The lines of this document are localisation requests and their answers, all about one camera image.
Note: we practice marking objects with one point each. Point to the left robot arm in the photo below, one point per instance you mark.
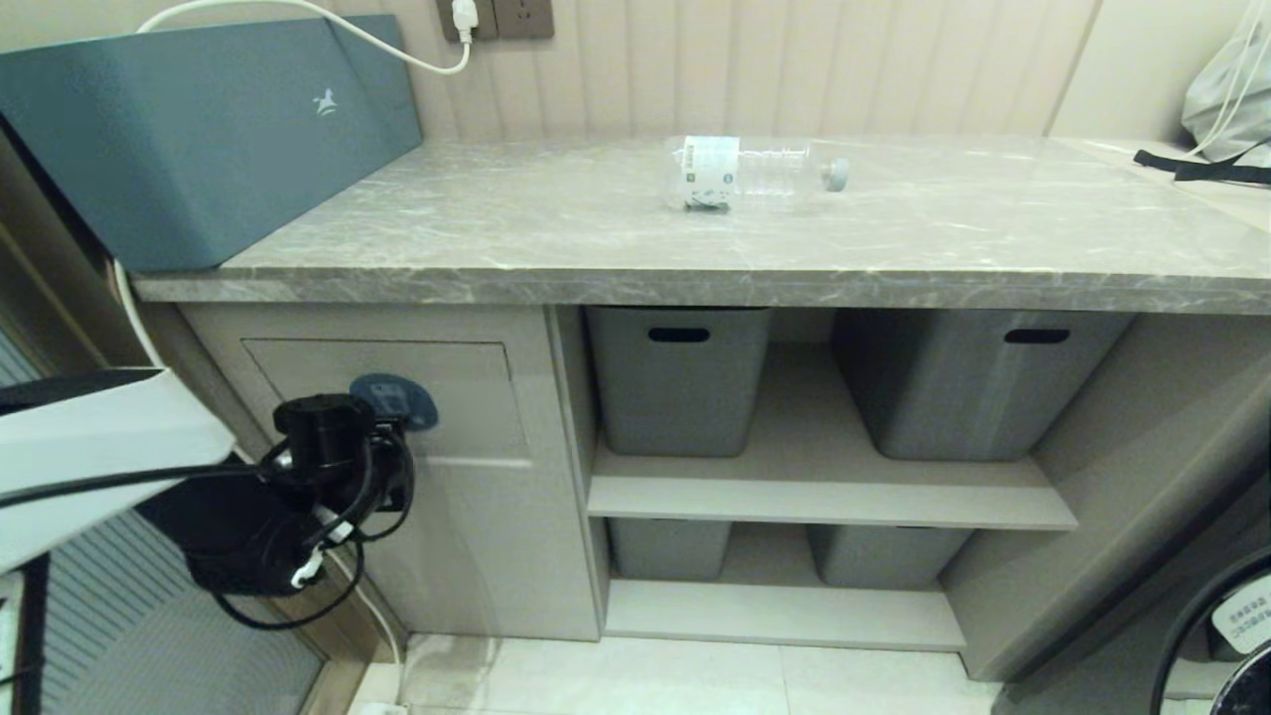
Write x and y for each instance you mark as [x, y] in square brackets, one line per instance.
[89, 447]

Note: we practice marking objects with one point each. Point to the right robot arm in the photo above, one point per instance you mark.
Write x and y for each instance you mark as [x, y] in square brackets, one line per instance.
[1246, 636]

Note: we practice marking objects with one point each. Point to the beige trash bin flap door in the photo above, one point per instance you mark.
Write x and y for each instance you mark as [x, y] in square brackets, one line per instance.
[467, 397]

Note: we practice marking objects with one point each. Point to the beige counter cabinet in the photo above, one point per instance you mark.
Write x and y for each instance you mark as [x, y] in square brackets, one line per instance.
[477, 556]

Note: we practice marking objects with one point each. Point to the clear plastic water bottle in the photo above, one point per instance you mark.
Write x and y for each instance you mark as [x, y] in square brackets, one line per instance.
[745, 174]

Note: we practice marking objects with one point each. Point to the round blue door sticker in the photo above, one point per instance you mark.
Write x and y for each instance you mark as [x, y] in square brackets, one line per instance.
[417, 402]

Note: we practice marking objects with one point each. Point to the white power plug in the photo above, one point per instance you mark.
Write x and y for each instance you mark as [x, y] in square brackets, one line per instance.
[464, 14]

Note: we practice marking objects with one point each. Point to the teal grey box appliance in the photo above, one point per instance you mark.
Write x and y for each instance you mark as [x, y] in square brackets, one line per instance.
[199, 139]

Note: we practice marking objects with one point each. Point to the ribbed glass door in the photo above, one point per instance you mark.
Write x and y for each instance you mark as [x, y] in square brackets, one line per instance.
[149, 655]

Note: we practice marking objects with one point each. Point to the grey fabric bag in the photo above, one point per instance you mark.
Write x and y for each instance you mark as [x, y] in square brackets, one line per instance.
[1216, 99]

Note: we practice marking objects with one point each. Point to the brown wall socket panel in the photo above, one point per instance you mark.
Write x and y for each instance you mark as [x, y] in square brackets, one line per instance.
[521, 17]

